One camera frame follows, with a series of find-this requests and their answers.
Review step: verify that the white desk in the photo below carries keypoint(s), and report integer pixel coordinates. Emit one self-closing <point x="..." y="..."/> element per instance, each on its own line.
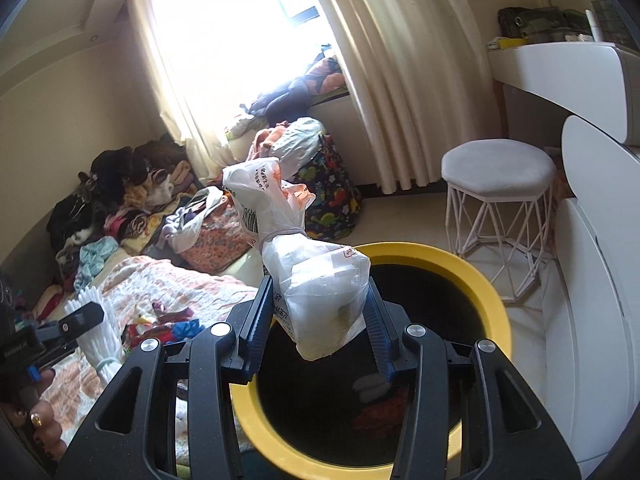
<point x="560" y="70"/>

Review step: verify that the light blue garment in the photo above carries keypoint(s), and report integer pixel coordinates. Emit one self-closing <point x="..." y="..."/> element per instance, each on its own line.
<point x="95" y="260"/>

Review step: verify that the clothes on window sill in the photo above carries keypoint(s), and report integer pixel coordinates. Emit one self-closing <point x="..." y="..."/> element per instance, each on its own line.
<point x="295" y="95"/>

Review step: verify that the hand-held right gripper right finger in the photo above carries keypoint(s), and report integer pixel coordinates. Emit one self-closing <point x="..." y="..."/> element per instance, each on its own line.
<point x="381" y="342"/>

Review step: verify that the cream curtain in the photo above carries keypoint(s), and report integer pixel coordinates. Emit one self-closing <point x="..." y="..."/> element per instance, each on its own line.
<point x="390" y="75"/>

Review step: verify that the person's left hand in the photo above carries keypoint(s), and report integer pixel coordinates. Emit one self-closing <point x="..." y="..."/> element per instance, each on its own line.
<point x="47" y="425"/>

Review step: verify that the white chair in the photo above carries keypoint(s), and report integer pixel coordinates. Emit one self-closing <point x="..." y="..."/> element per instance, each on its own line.
<point x="590" y="270"/>

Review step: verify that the dinosaur print storage bag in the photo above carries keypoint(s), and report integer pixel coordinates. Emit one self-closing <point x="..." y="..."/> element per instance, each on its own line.
<point x="332" y="210"/>

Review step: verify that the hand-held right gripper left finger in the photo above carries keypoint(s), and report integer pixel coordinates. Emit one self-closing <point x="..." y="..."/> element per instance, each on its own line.
<point x="256" y="332"/>

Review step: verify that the yellow rimmed black bin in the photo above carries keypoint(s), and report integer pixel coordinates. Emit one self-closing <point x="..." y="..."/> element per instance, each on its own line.
<point x="492" y="320"/>

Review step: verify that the white plastic bag of clothes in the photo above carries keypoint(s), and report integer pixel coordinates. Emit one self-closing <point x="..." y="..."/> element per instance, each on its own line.
<point x="300" y="142"/>

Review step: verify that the purple wrapper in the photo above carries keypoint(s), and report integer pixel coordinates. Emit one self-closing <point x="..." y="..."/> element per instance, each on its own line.
<point x="172" y="310"/>

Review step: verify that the pile of clothes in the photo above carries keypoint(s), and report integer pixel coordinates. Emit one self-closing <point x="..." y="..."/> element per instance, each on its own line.
<point x="125" y="195"/>

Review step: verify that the small yellow box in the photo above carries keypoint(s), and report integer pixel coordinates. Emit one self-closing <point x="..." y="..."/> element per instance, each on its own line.
<point x="512" y="43"/>

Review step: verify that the red wrapper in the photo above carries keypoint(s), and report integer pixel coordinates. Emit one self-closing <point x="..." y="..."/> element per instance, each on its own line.
<point x="150" y="336"/>

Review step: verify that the window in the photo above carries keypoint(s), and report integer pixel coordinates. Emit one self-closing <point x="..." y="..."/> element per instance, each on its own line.
<point x="235" y="20"/>

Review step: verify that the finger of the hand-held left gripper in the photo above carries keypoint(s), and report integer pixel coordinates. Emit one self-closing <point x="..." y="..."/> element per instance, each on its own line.
<point x="80" y="319"/>

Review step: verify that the red packet in bin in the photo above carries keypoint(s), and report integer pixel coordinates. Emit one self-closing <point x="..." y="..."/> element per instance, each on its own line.
<point x="382" y="412"/>

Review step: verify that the peach and white blanket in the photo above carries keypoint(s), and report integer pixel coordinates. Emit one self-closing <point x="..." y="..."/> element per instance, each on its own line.
<point x="200" y="285"/>

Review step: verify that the blue wrapper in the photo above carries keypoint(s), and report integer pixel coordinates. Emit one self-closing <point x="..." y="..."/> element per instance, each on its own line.
<point x="186" y="331"/>

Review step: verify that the bundle of white plastic strips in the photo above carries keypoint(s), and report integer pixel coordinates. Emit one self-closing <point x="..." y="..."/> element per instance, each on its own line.
<point x="102" y="345"/>

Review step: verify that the sheer white curtain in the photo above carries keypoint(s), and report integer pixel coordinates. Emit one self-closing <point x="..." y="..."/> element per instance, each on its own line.
<point x="170" y="85"/>

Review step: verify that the green camouflage bag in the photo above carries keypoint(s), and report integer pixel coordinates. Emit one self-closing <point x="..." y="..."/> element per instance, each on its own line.
<point x="540" y="22"/>

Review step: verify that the white window bench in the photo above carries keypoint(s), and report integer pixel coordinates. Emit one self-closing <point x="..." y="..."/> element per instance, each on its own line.
<point x="340" y="130"/>

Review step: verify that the floral fabric bag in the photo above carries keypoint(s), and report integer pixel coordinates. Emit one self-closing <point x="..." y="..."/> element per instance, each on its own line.
<point x="220" y="247"/>

